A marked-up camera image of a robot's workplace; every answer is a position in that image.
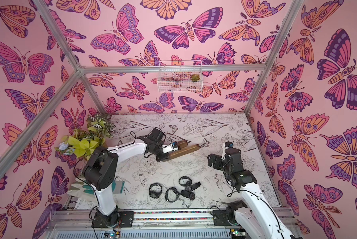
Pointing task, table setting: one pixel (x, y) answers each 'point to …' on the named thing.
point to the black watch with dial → (189, 188)
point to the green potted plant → (83, 143)
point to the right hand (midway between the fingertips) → (216, 157)
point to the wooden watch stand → (183, 150)
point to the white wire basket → (180, 76)
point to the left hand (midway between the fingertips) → (169, 154)
